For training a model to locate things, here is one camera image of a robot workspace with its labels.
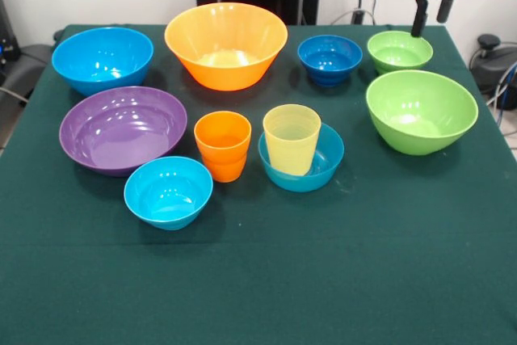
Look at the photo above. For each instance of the dark grey seat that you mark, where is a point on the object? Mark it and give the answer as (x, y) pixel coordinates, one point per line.
(32, 62)

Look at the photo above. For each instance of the purple bowl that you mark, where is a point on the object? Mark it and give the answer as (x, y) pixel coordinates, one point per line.
(121, 131)

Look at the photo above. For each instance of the large green bowl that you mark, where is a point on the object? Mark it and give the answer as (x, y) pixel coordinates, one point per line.
(420, 110)

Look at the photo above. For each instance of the black electronic device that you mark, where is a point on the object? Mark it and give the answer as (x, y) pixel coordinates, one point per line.
(8, 46)

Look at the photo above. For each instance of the large orange bowl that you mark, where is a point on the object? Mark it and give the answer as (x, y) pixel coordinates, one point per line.
(226, 34)

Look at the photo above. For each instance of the orange cup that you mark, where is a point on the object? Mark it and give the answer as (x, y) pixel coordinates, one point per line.
(222, 159)

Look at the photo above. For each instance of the translucent blue ridged bowl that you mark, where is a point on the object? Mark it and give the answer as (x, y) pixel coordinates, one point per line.
(329, 159)

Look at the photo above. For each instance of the large blue bowl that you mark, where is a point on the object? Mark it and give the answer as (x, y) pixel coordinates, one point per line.
(101, 58)

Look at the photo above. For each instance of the black power adapter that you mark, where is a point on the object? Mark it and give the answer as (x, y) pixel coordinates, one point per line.
(357, 17)

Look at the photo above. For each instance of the yellow cup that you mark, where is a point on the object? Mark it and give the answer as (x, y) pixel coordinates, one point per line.
(291, 147)

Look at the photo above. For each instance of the small light blue bowl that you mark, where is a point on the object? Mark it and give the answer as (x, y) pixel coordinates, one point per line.
(167, 195)

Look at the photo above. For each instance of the small dark blue bowl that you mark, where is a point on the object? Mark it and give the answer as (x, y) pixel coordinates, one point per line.
(329, 62)

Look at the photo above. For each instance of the small green bowl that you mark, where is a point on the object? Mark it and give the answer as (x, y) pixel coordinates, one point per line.
(398, 54)

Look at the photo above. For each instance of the dark green tablecloth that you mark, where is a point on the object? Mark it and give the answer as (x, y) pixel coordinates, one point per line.
(282, 260)

